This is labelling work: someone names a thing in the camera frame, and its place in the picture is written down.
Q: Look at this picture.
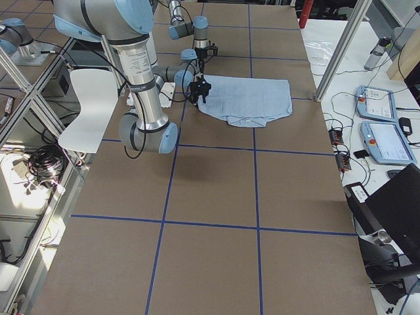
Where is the bundle of black cables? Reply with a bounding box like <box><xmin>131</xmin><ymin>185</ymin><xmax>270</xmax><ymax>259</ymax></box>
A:
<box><xmin>28</xmin><ymin>144</ymin><xmax>66</xmax><ymax>188</ymax></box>

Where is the clear plastic bag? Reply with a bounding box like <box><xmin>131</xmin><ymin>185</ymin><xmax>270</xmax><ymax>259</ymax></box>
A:
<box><xmin>304</xmin><ymin>39</ymin><xmax>335</xmax><ymax>66</ymax></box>

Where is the white plastic chair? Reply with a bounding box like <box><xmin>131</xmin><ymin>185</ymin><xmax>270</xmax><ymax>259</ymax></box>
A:
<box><xmin>58</xmin><ymin>69</ymin><xmax>118</xmax><ymax>154</ymax></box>

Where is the blue teach pendant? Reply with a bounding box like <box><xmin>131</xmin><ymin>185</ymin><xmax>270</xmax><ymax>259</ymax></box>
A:
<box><xmin>356</xmin><ymin>85</ymin><xmax>398</xmax><ymax>122</ymax></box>
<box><xmin>360</xmin><ymin>121</ymin><xmax>417</xmax><ymax>166</ymax></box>

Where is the red cylinder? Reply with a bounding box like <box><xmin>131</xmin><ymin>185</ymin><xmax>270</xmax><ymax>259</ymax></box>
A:
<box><xmin>299</xmin><ymin>0</ymin><xmax>314</xmax><ymax>29</ymax></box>

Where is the lower blue teach pendant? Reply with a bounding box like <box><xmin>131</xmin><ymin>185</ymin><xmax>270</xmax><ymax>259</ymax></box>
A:
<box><xmin>360</xmin><ymin>121</ymin><xmax>417</xmax><ymax>166</ymax></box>

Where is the orange black electronics box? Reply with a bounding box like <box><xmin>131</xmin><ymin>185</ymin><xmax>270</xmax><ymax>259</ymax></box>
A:
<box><xmin>328</xmin><ymin>128</ymin><xmax>344</xmax><ymax>145</ymax></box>
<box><xmin>335</xmin><ymin>153</ymin><xmax>352</xmax><ymax>173</ymax></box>

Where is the black power adapter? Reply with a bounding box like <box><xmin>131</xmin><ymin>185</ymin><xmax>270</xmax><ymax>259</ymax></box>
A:
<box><xmin>398</xmin><ymin>117</ymin><xmax>413</xmax><ymax>137</ymax></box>

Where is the aluminium frame post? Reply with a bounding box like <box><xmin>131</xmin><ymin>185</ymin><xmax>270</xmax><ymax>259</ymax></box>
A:
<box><xmin>314</xmin><ymin>0</ymin><xmax>372</xmax><ymax>102</ymax></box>

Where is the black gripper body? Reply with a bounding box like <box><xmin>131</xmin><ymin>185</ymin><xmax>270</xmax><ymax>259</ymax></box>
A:
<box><xmin>195</xmin><ymin>44</ymin><xmax>219</xmax><ymax>64</ymax></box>
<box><xmin>189</xmin><ymin>79</ymin><xmax>211</xmax><ymax>98</ymax></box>

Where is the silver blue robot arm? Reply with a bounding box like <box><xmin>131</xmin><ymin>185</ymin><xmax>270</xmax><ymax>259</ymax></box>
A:
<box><xmin>167</xmin><ymin>1</ymin><xmax>219</xmax><ymax>76</ymax></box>
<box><xmin>53</xmin><ymin>1</ymin><xmax>218</xmax><ymax>154</ymax></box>

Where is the light blue button-up shirt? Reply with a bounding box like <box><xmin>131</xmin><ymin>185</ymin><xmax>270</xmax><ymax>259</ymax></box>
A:
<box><xmin>198</xmin><ymin>75</ymin><xmax>293</xmax><ymax>127</ymax></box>

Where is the black computer mouse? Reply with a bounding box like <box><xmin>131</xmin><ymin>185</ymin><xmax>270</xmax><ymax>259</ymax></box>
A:
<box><xmin>386</xmin><ymin>169</ymin><xmax>400</xmax><ymax>179</ymax></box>

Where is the clear water bottle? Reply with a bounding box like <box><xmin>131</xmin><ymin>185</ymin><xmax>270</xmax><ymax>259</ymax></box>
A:
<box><xmin>364</xmin><ymin>37</ymin><xmax>391</xmax><ymax>71</ymax></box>

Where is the upper blue teach pendant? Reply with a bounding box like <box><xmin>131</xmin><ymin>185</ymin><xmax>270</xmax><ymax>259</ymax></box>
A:
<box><xmin>356</xmin><ymin>85</ymin><xmax>398</xmax><ymax>122</ymax></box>

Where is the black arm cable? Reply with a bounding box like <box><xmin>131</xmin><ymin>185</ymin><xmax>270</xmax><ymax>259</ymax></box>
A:
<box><xmin>157</xmin><ymin>0</ymin><xmax>219</xmax><ymax>56</ymax></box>
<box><xmin>123</xmin><ymin>58</ymin><xmax>201</xmax><ymax>160</ymax></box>

